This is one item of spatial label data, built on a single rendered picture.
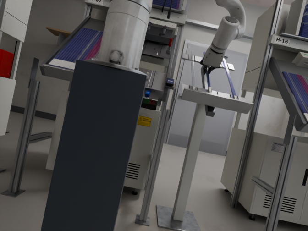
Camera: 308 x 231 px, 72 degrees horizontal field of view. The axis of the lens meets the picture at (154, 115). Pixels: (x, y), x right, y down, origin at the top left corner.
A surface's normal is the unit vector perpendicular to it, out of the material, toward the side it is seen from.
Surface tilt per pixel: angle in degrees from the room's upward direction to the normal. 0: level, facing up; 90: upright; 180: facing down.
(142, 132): 90
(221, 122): 90
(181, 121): 90
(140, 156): 90
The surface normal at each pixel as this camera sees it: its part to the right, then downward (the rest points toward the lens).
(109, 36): -0.49, -0.09
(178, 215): 0.04, 0.03
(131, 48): 0.58, 0.15
